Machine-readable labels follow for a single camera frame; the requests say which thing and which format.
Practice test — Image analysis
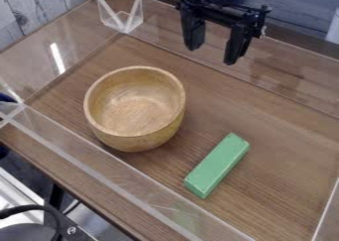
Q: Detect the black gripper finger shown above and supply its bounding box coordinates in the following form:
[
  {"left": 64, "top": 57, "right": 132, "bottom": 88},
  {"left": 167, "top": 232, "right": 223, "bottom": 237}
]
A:
[
  {"left": 224, "top": 24, "right": 252, "bottom": 65},
  {"left": 180, "top": 8, "right": 205, "bottom": 52}
]

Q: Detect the clear acrylic corner bracket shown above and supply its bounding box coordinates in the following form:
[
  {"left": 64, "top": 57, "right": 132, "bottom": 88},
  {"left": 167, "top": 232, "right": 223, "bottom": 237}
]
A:
[{"left": 96, "top": 0, "right": 143, "bottom": 34}]

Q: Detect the green rectangular block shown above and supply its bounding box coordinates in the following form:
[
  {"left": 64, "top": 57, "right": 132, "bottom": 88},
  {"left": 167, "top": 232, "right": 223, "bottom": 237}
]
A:
[{"left": 184, "top": 133, "right": 251, "bottom": 199}]

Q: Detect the black cable bottom left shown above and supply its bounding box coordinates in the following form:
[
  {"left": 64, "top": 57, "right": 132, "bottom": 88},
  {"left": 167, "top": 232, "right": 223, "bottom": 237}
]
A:
[{"left": 0, "top": 203, "right": 68, "bottom": 241}]

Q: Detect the clear acrylic tray wall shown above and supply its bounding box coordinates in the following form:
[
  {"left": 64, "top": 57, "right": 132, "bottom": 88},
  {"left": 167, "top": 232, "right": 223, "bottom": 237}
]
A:
[{"left": 0, "top": 80, "right": 255, "bottom": 241}]

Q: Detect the wooden brown bowl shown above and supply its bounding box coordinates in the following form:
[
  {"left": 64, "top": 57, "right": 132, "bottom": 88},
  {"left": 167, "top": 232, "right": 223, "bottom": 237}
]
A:
[{"left": 84, "top": 65, "right": 187, "bottom": 153}]

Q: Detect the black table leg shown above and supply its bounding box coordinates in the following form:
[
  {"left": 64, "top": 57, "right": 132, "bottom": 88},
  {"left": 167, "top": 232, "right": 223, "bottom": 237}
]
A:
[{"left": 49, "top": 184, "right": 65, "bottom": 209}]

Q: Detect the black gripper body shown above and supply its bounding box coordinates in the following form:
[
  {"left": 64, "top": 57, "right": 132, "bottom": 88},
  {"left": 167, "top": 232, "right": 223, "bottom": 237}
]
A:
[{"left": 176, "top": 0, "right": 269, "bottom": 38}]

